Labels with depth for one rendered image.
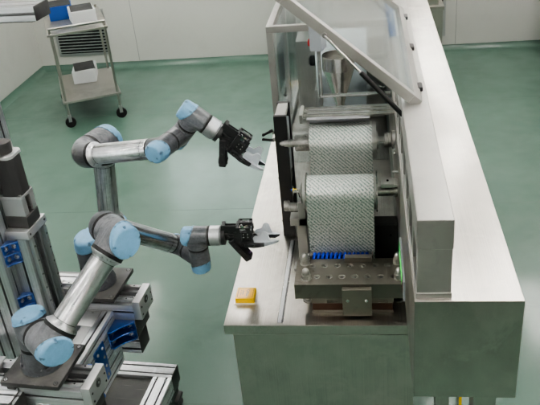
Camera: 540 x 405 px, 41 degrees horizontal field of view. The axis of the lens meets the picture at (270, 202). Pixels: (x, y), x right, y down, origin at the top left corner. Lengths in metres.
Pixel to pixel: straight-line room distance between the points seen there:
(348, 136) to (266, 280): 0.63
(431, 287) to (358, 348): 0.90
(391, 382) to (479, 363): 0.86
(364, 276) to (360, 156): 0.47
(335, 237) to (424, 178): 0.88
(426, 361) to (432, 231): 0.37
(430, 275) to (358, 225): 0.92
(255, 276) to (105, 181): 0.70
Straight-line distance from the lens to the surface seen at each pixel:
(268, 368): 2.67
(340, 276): 2.53
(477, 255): 1.90
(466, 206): 2.11
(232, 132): 2.53
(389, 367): 2.64
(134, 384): 3.47
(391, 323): 2.52
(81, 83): 7.39
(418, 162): 1.87
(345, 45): 2.17
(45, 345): 2.46
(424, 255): 1.67
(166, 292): 4.37
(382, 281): 2.49
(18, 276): 2.80
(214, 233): 2.63
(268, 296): 2.67
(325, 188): 2.53
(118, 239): 2.41
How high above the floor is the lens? 2.48
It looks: 29 degrees down
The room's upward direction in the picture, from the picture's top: 6 degrees counter-clockwise
